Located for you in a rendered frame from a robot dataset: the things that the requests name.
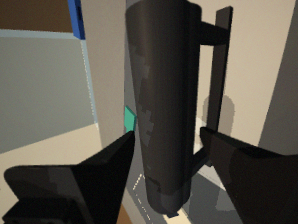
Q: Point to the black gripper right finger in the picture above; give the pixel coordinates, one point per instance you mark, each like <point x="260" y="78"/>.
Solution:
<point x="262" y="184"/>

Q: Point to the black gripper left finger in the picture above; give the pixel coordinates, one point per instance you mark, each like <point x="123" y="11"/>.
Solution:
<point x="96" y="184"/>

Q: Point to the cream square tile with black centre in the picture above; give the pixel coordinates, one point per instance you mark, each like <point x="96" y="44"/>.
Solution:
<point x="180" y="217"/>

